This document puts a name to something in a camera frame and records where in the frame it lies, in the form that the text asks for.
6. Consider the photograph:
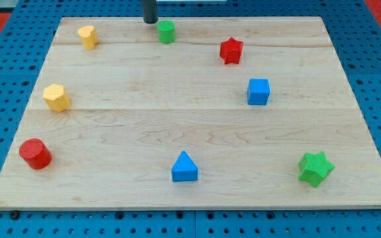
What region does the yellow hexagon block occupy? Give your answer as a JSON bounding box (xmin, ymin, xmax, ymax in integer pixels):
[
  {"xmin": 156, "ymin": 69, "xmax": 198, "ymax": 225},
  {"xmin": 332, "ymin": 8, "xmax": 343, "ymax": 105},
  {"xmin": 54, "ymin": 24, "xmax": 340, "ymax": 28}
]
[{"xmin": 43, "ymin": 84, "xmax": 70, "ymax": 112}]

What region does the blue triangle block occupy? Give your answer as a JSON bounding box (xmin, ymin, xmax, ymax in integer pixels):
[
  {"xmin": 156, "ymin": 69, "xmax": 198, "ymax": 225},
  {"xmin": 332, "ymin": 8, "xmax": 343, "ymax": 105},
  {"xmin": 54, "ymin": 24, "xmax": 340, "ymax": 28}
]
[{"xmin": 171, "ymin": 151, "xmax": 198, "ymax": 182}]

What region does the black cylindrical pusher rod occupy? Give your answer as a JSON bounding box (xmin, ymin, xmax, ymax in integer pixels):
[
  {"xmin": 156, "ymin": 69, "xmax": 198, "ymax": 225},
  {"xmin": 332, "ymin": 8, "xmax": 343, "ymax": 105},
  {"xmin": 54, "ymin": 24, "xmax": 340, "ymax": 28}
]
[{"xmin": 141, "ymin": 0, "xmax": 158, "ymax": 24}]

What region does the wooden board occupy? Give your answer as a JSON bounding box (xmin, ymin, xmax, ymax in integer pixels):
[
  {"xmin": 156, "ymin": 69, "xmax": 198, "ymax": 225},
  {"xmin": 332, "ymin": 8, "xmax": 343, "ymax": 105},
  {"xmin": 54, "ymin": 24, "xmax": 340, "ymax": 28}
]
[{"xmin": 0, "ymin": 17, "xmax": 381, "ymax": 211}]

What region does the red cylinder block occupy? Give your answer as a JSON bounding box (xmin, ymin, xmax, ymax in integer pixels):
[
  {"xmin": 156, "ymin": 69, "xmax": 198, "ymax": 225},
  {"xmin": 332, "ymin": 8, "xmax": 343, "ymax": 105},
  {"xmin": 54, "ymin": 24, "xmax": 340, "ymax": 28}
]
[{"xmin": 19, "ymin": 138, "xmax": 52, "ymax": 170}]

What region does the green star block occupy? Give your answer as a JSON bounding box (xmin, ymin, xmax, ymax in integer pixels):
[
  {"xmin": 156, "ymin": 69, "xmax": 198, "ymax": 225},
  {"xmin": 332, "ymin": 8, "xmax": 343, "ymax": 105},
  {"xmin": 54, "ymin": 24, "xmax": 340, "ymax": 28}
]
[{"xmin": 298, "ymin": 151, "xmax": 335, "ymax": 188}]

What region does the blue cube block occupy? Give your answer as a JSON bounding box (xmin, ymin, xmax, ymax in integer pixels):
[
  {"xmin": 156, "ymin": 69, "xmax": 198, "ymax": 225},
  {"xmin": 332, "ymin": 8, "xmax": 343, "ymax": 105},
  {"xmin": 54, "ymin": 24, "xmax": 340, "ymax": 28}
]
[{"xmin": 247, "ymin": 79, "xmax": 271, "ymax": 106}]

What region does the yellow heart block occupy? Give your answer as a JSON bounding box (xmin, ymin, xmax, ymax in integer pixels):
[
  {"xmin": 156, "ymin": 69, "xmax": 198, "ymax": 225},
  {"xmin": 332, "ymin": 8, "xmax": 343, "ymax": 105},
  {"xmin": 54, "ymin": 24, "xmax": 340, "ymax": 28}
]
[{"xmin": 77, "ymin": 25, "xmax": 99, "ymax": 50}]

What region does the green cylinder block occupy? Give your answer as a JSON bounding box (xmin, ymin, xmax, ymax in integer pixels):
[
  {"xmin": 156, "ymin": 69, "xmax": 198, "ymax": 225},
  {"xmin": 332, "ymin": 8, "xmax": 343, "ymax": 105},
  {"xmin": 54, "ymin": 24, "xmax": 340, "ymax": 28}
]
[{"xmin": 157, "ymin": 20, "xmax": 175, "ymax": 44}]

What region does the red star block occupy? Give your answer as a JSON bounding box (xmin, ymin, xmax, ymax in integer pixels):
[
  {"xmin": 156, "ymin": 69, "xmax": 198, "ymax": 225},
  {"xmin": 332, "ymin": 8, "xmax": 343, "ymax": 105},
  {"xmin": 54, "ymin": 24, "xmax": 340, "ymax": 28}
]
[{"xmin": 220, "ymin": 37, "xmax": 243, "ymax": 64}]

